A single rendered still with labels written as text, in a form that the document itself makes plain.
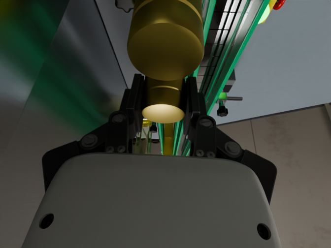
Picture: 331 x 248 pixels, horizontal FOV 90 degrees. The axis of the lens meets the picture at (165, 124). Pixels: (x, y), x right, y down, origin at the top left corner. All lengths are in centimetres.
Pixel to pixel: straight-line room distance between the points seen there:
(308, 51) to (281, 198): 216
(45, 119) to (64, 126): 4
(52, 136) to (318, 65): 86
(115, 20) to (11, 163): 33
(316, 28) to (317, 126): 224
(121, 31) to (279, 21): 44
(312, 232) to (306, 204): 28
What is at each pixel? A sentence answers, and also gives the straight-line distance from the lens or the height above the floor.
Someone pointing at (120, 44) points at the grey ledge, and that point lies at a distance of 47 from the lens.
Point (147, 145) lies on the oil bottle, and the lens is 68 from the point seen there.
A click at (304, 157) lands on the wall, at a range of 276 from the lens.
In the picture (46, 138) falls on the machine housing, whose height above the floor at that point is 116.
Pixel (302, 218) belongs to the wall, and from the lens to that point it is 272.
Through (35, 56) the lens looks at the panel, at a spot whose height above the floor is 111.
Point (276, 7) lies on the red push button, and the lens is 54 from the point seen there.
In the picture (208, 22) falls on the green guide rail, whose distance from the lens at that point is 31.
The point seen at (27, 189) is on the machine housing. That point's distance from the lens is 25.
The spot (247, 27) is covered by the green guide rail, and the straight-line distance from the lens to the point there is 35.
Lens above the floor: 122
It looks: 23 degrees down
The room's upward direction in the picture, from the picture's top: 177 degrees counter-clockwise
